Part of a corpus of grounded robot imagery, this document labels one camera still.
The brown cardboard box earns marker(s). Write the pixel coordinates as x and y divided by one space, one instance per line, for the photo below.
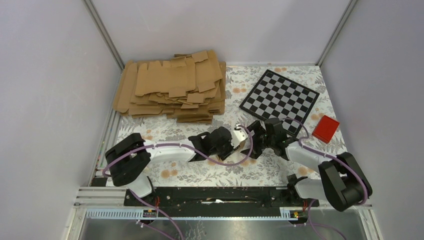
241 146

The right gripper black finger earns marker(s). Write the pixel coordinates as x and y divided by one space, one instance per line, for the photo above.
256 128
258 147

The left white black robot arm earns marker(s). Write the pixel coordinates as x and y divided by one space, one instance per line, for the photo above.
127 160

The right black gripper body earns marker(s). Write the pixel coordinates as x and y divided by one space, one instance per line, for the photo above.
264 140

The slotted grey cable duct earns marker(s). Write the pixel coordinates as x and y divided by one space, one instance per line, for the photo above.
213 213

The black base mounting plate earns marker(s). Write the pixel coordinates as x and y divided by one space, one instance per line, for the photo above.
224 197

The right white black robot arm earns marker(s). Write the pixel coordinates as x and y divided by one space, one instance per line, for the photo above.
341 182

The red box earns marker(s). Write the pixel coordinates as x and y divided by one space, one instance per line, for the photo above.
325 129

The black white checkerboard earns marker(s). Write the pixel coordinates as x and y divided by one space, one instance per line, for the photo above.
276 96

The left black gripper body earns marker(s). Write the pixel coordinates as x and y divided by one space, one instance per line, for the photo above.
224 151

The stack of flat cardboard boxes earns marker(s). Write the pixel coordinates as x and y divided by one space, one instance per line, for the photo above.
190 88

